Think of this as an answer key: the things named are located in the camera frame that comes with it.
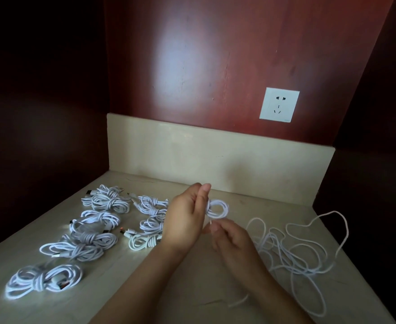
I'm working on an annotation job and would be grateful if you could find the person's right forearm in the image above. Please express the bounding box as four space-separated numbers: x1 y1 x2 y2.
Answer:
232 266 316 324

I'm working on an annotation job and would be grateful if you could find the person's left forearm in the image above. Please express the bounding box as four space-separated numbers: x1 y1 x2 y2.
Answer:
89 238 186 324

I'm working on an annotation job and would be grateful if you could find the tangle of loose white cables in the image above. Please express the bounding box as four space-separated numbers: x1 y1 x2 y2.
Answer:
228 210 349 317

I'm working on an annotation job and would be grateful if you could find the person's right hand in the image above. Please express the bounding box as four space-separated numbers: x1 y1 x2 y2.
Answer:
203 219 265 281

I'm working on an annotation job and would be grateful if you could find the white wall socket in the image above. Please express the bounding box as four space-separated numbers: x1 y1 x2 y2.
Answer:
259 87 300 123

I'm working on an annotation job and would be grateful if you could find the beige stone backsplash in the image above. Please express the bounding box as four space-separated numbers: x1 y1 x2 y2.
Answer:
106 113 335 207

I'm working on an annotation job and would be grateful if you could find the group of coiled cable bundles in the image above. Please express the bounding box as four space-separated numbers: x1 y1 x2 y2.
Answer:
5 185 170 299

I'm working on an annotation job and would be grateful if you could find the person's left hand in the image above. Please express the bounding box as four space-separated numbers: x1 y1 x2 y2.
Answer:
160 183 212 253

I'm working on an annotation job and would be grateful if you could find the partly wound white charging cable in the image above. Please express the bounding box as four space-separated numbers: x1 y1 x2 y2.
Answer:
205 198 229 233

